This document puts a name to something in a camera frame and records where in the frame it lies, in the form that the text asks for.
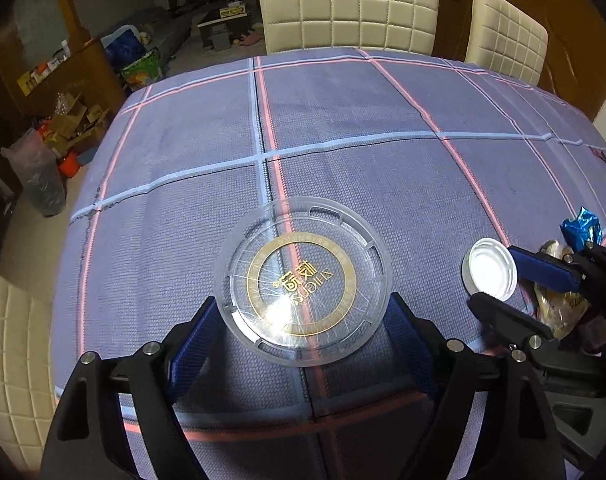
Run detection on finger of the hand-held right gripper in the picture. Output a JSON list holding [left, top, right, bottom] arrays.
[[467, 291, 592, 386], [507, 242, 606, 311]]

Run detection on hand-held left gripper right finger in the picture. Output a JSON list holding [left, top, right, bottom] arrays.
[[383, 292, 564, 480]]

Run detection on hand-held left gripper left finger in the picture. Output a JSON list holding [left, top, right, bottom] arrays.
[[42, 295, 222, 480]]

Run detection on yellow wrapper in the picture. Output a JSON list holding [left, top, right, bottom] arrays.
[[533, 240, 592, 339]]

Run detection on white bottle cap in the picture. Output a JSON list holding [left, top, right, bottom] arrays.
[[461, 237, 519, 302]]

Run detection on blue foil wrapper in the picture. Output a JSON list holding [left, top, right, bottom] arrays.
[[560, 207, 604, 254]]

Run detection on clear round plastic lid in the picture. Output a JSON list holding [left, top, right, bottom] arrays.
[[213, 195, 395, 367]]

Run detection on cream quilted dining chair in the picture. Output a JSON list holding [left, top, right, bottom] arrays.
[[465, 0, 549, 87], [255, 0, 439, 57], [0, 264, 60, 462]]

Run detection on blue plaid tablecloth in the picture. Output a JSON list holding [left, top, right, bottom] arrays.
[[50, 46, 606, 480]]

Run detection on orange bucket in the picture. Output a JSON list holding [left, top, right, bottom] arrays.
[[58, 152, 82, 179]]

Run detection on clear plastic bag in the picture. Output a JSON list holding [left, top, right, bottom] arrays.
[[1, 129, 67, 219]]

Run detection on pile of cardboard boxes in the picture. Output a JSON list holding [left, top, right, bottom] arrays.
[[42, 92, 112, 162]]

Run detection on colourful printed bag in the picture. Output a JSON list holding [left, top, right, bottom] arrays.
[[120, 49, 167, 92]]

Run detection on wooden partition cabinet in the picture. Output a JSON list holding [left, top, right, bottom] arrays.
[[0, 34, 127, 128]]

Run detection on blue bag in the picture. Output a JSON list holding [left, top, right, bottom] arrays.
[[105, 29, 147, 64]]

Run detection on pink floor toy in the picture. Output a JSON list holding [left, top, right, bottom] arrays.
[[235, 25, 267, 49]]

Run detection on row of small packages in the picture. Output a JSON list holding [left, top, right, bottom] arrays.
[[16, 42, 74, 94]]

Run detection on grey sofa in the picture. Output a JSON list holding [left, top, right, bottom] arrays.
[[100, 7, 194, 62]]

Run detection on dark coffee table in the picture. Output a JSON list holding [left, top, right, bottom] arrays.
[[197, 2, 249, 51]]

